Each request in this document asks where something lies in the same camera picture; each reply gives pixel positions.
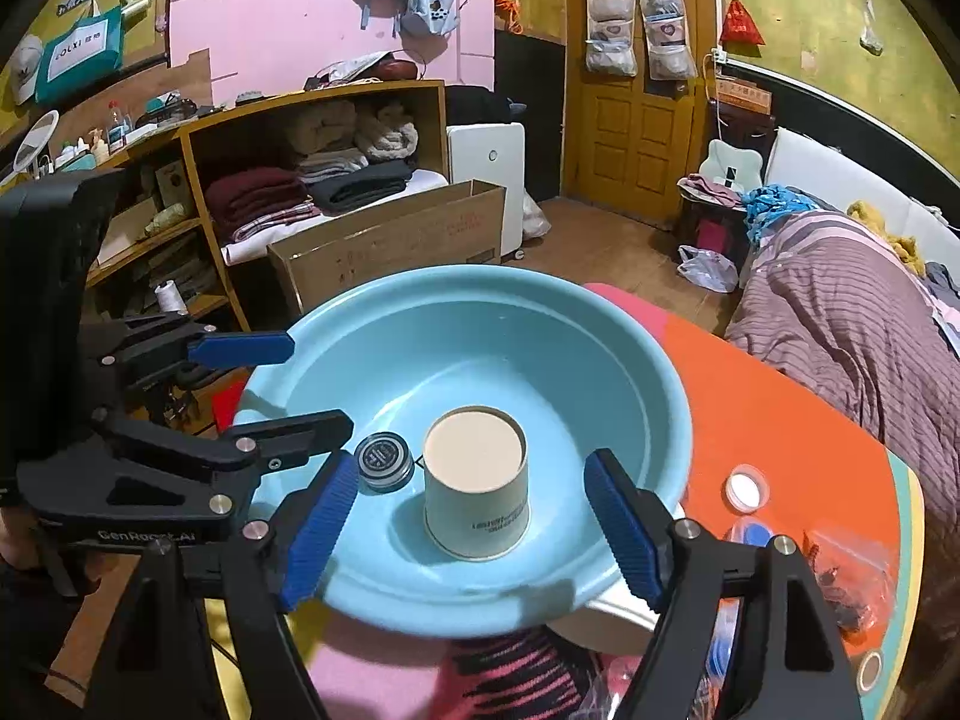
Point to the contact lens case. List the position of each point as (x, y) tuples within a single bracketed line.
[(749, 530)]

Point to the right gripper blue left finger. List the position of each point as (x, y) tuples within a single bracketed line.
[(309, 523)]

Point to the wooden shelf unit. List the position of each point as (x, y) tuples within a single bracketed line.
[(278, 191)]

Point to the clear round lid dish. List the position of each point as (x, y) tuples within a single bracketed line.
[(746, 489)]

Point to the small dark side table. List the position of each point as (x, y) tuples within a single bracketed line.
[(712, 218)]

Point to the white cabinet on wheels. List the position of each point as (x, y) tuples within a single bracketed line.
[(495, 154)]

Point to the purple striped duvet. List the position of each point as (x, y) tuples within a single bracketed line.
[(829, 305)]

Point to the hanging pocket organiser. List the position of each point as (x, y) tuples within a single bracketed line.
[(668, 51), (610, 37)]

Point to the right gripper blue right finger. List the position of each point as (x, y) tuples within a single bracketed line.
[(634, 522)]

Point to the long cardboard box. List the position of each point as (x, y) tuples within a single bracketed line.
[(459, 223)]

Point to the white sofa headboard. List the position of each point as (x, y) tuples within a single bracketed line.
[(802, 162)]

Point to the right hanging pocket organiser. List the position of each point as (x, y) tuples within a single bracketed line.
[(668, 51)]

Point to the wooden door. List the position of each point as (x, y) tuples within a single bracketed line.
[(627, 141)]

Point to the beige cardboard tube canister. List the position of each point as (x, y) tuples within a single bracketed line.
[(476, 496)]

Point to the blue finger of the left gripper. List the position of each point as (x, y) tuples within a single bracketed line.
[(230, 350)]

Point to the light blue plastic basin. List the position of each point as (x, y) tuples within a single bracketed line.
[(501, 382)]

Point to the red hanging ornament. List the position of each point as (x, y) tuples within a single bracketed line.
[(739, 27)]

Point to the left hanging pocket organiser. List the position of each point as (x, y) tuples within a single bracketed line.
[(610, 37)]

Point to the plastic bag on floor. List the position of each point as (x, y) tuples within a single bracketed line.
[(707, 269)]

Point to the clear plastic bag dried leaves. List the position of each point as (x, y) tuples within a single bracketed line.
[(855, 576)]

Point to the small black round tin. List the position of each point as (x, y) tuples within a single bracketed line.
[(385, 462)]

